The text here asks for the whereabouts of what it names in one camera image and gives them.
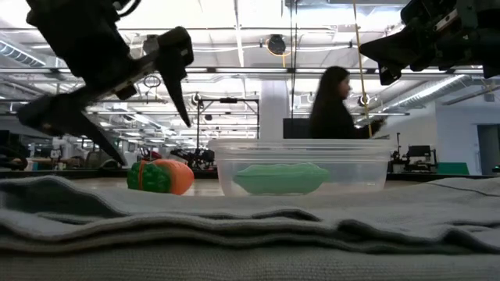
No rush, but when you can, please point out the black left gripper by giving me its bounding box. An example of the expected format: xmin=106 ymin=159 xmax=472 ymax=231
xmin=17 ymin=21 xmax=195 ymax=165

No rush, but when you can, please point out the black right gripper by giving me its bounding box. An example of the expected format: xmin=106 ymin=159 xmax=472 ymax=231
xmin=359 ymin=0 xmax=485 ymax=86

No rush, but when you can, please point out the orange toy carrot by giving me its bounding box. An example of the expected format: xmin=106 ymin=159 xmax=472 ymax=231
xmin=126 ymin=158 xmax=195 ymax=196

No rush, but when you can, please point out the green toy pea pod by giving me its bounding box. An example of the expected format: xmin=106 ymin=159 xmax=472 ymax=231
xmin=233 ymin=162 xmax=331 ymax=196

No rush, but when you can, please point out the clear plastic tupperware container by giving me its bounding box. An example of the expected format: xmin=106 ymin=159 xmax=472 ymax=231
xmin=206 ymin=138 xmax=395 ymax=197

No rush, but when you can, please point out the red machine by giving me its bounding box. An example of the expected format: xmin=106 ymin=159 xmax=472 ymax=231
xmin=138 ymin=146 xmax=163 ymax=161

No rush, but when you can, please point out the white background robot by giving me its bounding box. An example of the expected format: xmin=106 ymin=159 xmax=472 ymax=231
xmin=49 ymin=136 xmax=71 ymax=161

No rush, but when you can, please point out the person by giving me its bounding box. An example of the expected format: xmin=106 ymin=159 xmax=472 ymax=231
xmin=308 ymin=65 xmax=386 ymax=141

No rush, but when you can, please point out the black robot workstation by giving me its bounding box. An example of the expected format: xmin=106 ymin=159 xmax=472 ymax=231
xmin=390 ymin=132 xmax=438 ymax=175

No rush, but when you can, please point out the black monitor screen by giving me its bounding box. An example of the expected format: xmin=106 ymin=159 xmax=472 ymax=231
xmin=283 ymin=117 xmax=313 ymax=140

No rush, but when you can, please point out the green panel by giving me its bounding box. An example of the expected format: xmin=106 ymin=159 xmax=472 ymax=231
xmin=436 ymin=162 xmax=470 ymax=176

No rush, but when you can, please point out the grey folded cloth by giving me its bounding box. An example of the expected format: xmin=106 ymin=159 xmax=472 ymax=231
xmin=0 ymin=174 xmax=500 ymax=281

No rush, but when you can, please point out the black ceiling cable reel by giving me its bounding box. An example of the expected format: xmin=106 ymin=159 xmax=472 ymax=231
xmin=142 ymin=34 xmax=161 ymax=55
xmin=266 ymin=34 xmax=288 ymax=56

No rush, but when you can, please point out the yellow hanging cable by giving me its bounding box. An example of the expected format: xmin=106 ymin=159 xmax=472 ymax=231
xmin=352 ymin=0 xmax=374 ymax=138

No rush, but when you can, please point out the silver ventilation duct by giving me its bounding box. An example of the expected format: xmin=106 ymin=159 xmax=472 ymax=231
xmin=380 ymin=73 xmax=470 ymax=114

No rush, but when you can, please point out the black metal table frame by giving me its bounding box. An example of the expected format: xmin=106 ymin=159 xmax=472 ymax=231
xmin=0 ymin=167 xmax=500 ymax=181

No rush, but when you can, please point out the black hanging cable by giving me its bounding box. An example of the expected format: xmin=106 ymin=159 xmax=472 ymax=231
xmin=289 ymin=0 xmax=298 ymax=120

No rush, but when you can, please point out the black metal gantry frame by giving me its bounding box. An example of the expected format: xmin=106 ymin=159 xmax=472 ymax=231
xmin=196 ymin=97 xmax=260 ymax=157

